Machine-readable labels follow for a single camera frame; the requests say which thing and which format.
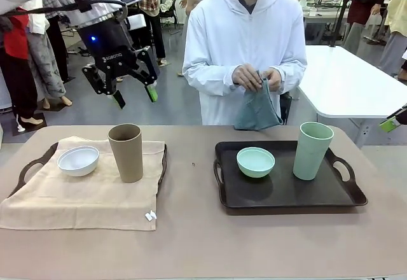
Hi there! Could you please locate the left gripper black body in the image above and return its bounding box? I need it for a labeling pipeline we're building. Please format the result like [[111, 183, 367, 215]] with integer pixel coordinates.
[[75, 17, 141, 86]]

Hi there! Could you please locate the tall brown cup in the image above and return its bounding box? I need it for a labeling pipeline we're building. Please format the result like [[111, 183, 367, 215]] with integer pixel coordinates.
[[107, 123, 144, 184]]

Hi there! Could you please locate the white bowl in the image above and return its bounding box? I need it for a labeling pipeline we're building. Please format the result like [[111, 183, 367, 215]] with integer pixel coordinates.
[[57, 145, 100, 178]]

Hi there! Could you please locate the teal cloth mat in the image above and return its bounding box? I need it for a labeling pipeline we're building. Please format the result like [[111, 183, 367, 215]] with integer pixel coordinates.
[[233, 69, 284, 132]]

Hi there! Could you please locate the beige cloth mat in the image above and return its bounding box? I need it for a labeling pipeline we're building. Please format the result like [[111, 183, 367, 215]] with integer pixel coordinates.
[[0, 136, 168, 232]]

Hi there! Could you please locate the person's left forearm white sleeve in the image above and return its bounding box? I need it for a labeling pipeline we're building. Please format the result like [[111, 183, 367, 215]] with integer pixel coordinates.
[[279, 62, 308, 95]]

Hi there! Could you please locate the person's right forearm white sleeve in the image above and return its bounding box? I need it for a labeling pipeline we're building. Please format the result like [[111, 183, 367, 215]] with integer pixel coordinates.
[[182, 62, 238, 99]]

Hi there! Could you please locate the dark brown tray, beige mat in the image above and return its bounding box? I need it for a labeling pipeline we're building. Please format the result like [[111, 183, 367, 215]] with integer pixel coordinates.
[[8, 141, 169, 199]]

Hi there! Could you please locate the dark brown tray, green tableware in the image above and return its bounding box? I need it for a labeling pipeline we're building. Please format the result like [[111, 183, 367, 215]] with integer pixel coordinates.
[[213, 140, 369, 209]]

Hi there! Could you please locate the person's right hand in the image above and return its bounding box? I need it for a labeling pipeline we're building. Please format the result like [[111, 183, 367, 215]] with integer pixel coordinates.
[[231, 63, 264, 92]]

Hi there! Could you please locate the person's left hand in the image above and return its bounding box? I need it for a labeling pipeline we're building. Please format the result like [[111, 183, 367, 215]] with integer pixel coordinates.
[[263, 66, 283, 92]]

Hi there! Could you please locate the bystander in red plaid shirt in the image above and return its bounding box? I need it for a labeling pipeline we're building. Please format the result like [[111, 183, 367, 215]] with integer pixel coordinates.
[[125, 0, 169, 67]]

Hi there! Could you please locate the mannequin with white coat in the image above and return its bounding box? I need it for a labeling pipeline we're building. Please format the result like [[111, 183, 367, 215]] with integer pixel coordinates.
[[24, 12, 73, 108]]

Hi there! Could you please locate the black office chair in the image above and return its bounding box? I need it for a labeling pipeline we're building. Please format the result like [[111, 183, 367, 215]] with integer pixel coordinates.
[[158, 0, 179, 35]]

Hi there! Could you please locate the tall mint green cup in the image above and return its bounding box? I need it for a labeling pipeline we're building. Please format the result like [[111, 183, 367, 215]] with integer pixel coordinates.
[[293, 121, 335, 181]]

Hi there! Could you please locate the bystander in yellow top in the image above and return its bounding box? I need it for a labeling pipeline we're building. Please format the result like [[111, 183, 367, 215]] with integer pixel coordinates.
[[379, 0, 407, 78]]

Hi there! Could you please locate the mannequin with red dark clothes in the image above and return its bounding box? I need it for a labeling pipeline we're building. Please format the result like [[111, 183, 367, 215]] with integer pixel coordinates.
[[0, 12, 45, 131]]

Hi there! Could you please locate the person's torso white hooded jacket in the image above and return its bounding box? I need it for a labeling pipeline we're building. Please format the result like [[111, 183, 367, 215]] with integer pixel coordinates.
[[182, 0, 308, 126]]

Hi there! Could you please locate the black stool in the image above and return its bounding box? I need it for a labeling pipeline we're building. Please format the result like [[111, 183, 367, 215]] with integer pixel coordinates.
[[279, 91, 294, 126]]

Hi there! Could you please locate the bystander in dark red skirt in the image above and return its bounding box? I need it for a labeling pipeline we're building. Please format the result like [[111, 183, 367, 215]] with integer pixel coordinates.
[[342, 0, 390, 52]]

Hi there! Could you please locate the black pole stand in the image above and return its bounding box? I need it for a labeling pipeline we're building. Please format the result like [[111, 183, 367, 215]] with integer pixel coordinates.
[[329, 0, 354, 48]]

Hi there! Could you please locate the mint green bowl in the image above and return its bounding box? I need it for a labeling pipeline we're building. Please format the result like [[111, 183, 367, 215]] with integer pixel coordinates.
[[236, 146, 275, 178]]

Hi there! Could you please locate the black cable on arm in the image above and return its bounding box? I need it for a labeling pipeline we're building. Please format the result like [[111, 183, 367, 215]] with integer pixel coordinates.
[[0, 0, 130, 23]]

